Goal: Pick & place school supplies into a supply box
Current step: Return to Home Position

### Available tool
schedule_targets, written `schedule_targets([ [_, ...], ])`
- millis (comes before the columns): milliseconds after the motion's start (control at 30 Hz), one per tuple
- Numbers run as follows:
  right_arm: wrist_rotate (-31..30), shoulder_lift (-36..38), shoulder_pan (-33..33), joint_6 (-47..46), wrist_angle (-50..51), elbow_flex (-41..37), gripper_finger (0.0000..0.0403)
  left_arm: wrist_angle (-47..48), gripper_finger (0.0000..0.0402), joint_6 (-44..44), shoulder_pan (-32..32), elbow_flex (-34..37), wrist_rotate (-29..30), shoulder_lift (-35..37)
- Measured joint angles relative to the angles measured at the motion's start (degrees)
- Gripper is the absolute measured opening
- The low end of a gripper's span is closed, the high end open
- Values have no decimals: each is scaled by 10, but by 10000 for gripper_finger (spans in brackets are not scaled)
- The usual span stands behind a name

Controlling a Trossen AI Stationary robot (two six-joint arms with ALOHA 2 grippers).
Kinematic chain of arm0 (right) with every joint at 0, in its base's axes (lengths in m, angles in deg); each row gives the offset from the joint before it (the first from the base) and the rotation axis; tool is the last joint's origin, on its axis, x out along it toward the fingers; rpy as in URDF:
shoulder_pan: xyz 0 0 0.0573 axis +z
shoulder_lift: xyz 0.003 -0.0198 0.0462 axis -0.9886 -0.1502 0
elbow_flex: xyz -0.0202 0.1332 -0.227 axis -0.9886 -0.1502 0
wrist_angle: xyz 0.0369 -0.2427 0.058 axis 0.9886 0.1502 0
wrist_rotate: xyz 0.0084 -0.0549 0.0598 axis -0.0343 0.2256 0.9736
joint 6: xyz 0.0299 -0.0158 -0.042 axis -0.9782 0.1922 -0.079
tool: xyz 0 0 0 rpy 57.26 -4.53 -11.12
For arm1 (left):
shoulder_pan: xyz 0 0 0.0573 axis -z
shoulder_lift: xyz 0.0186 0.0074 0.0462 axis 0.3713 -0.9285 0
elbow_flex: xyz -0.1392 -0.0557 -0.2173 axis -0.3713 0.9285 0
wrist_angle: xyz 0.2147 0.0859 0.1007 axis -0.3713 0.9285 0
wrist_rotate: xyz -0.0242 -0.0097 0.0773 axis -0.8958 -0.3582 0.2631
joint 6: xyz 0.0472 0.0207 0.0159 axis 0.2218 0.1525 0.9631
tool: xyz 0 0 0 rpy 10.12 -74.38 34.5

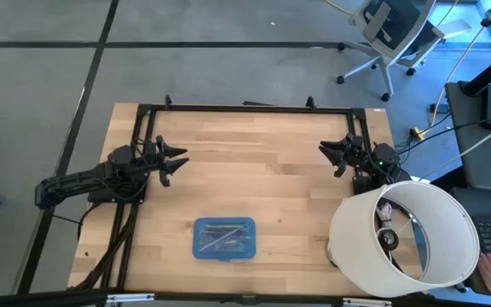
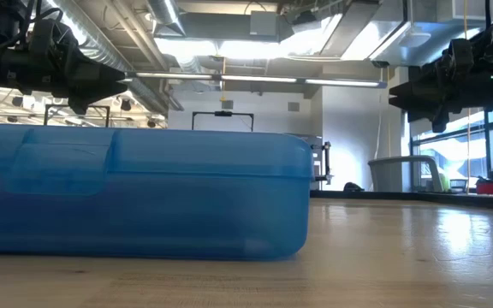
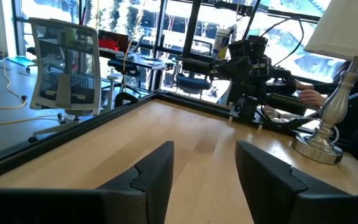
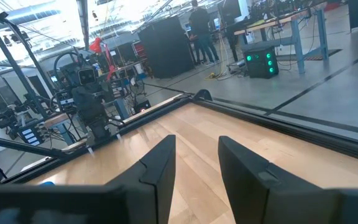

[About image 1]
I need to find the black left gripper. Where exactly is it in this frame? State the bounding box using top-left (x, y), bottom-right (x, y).
top-left (141, 135), bottom-right (191, 188)

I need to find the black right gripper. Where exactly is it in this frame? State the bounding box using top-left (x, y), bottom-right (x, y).
top-left (318, 132), bottom-right (377, 178)

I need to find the blue plastic supply box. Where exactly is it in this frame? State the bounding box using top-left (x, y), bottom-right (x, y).
top-left (191, 216), bottom-right (257, 263)

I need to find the white lampshade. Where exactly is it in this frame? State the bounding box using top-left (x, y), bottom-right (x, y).
top-left (327, 180), bottom-right (482, 298)

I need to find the lamp bulb socket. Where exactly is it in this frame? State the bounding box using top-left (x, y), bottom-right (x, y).
top-left (375, 202), bottom-right (401, 252)

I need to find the grey office chair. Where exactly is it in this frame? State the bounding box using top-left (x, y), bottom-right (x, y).
top-left (335, 0), bottom-right (472, 102)

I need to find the grey side table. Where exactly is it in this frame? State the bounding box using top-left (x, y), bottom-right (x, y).
top-left (444, 80), bottom-right (491, 193)

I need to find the yellow cable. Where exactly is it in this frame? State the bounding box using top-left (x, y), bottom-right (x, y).
top-left (409, 0), bottom-right (491, 142)

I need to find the black metal table frame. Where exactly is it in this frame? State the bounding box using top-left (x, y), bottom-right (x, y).
top-left (125, 94), bottom-right (377, 206)

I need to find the black cable bundle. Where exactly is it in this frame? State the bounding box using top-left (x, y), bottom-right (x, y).
top-left (74, 200), bottom-right (142, 291)

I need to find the white cable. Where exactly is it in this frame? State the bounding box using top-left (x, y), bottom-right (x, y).
top-left (458, 126), bottom-right (491, 158)

